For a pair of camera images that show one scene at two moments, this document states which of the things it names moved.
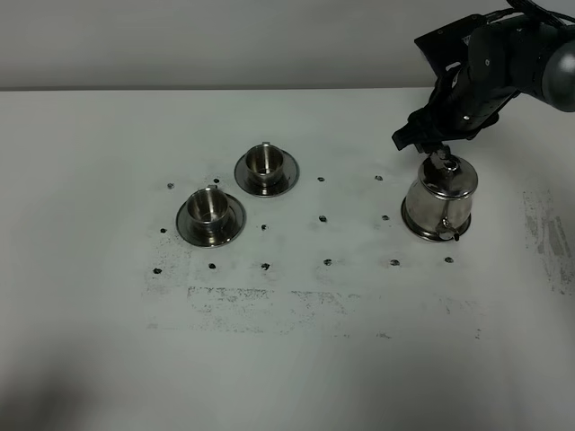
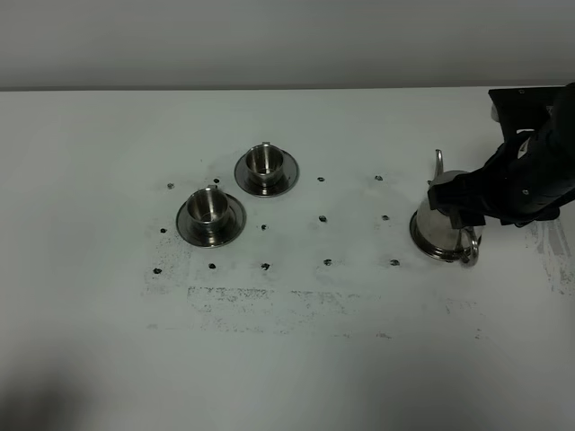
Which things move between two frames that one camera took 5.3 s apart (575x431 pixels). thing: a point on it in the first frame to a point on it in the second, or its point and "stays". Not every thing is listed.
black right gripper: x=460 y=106 to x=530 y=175
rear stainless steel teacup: x=265 y=163 stays
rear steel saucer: x=286 y=181 stays
